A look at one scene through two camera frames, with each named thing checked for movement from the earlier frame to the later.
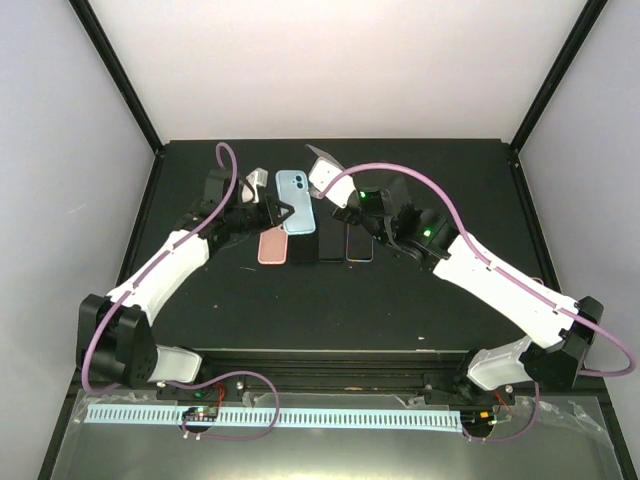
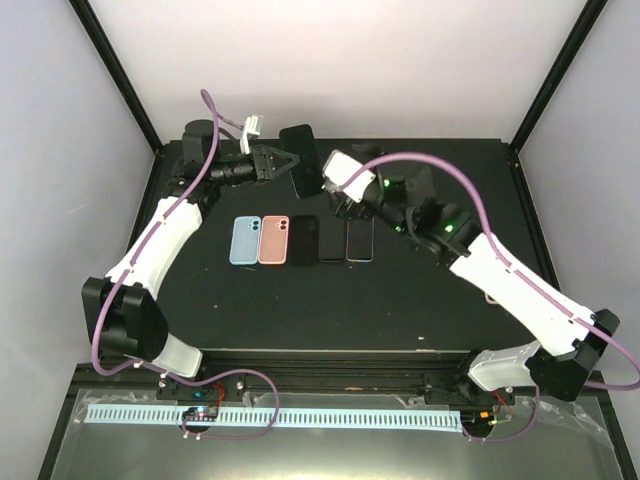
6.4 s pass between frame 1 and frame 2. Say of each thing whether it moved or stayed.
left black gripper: moved
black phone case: stayed
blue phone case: moved
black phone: stayed
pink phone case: stayed
